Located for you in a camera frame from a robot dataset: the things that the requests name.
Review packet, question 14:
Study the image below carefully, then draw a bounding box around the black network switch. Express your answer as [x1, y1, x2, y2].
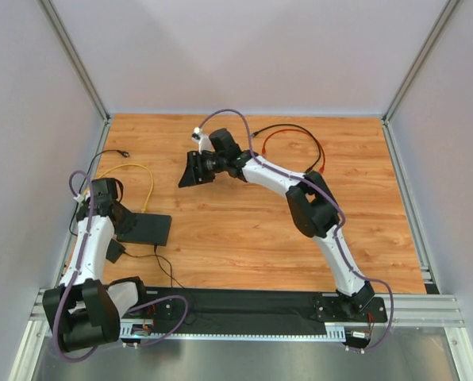
[117, 213, 172, 246]

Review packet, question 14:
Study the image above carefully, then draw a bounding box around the black power adapter cable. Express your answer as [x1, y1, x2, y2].
[105, 239, 190, 291]

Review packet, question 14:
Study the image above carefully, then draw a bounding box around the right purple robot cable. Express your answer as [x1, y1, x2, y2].
[192, 108, 394, 355]

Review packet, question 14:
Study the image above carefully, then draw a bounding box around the right aluminium frame post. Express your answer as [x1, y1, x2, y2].
[382, 0, 462, 124]

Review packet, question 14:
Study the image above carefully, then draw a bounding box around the left aluminium frame post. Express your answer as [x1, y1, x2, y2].
[37, 0, 110, 122]

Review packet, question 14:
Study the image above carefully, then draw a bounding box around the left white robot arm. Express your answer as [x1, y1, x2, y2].
[42, 178, 144, 356]

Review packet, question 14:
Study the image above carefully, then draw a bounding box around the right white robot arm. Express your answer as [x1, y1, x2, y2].
[178, 127, 375, 313]

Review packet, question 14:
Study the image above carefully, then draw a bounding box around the front aluminium frame rail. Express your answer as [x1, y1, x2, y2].
[29, 287, 466, 329]

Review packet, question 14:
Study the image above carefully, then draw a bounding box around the grey slotted cable duct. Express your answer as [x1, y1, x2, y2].
[120, 322, 346, 343]

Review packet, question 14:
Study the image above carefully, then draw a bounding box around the yellow ethernet cable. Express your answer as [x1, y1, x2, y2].
[83, 163, 155, 212]

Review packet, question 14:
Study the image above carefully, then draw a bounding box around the aluminium frame post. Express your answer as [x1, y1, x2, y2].
[37, 0, 110, 122]
[382, 0, 462, 124]

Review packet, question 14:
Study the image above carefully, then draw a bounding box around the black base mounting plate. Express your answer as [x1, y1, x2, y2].
[126, 287, 388, 335]

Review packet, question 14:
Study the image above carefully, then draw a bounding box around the black ethernet cable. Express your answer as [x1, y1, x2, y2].
[250, 124, 326, 174]

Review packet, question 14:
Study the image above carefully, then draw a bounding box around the red ethernet cable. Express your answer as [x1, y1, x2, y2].
[261, 130, 326, 173]

